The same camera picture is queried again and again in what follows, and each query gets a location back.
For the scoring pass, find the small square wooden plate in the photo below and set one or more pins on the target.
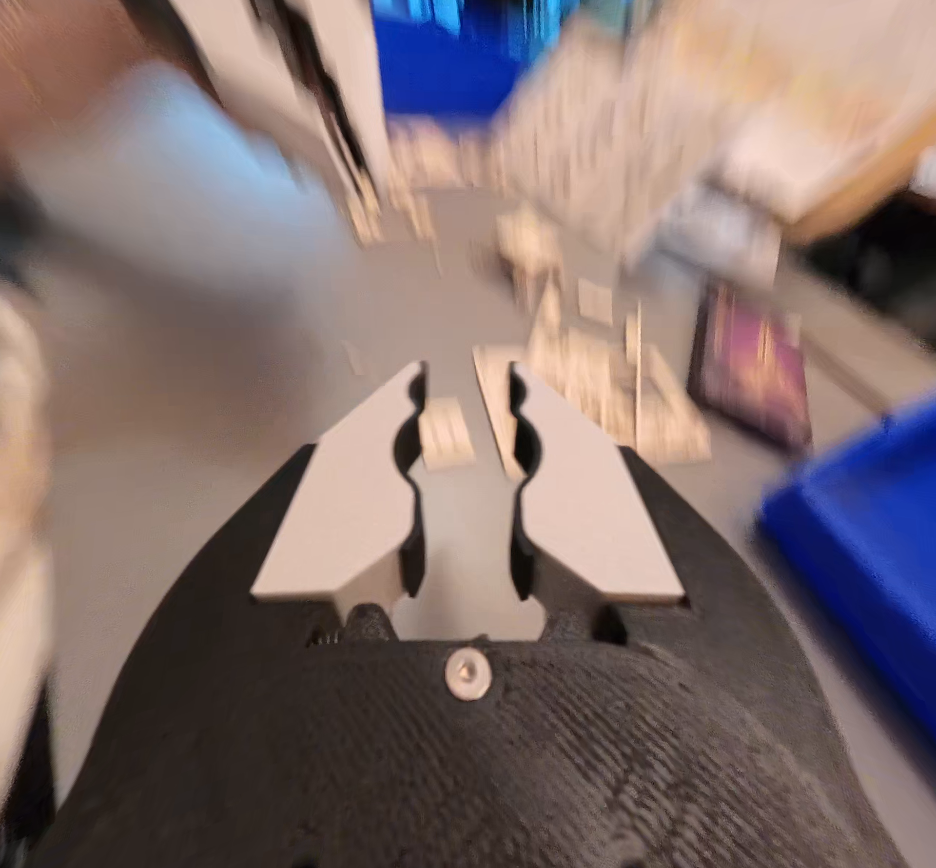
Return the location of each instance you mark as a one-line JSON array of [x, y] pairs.
[[446, 435]]

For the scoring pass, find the blue plastic bin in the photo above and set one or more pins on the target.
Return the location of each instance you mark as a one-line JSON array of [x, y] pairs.
[[439, 63], [863, 517]]

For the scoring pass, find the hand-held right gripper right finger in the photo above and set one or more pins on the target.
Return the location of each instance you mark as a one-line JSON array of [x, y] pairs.
[[592, 517]]

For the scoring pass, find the wooden tower base model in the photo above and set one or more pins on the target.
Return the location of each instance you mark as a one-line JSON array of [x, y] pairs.
[[530, 253]]

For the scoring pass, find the person's left hand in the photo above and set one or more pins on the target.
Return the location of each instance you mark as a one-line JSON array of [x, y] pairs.
[[58, 49]]

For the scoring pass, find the grey desk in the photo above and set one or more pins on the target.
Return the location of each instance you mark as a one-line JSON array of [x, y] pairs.
[[256, 370]]

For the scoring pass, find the wooden puzzle frame sheet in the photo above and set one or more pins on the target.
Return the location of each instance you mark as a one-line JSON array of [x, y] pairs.
[[658, 422]]

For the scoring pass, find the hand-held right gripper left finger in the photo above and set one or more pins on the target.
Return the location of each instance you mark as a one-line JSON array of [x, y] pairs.
[[344, 517]]

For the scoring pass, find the paper instruction sheet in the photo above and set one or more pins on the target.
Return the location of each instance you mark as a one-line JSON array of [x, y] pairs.
[[804, 78]]

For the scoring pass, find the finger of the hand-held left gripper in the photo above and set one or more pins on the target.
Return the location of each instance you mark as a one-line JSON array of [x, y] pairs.
[[336, 27], [219, 27]]

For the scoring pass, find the purple puzzle box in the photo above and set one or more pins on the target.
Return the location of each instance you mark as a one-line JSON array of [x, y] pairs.
[[753, 370]]

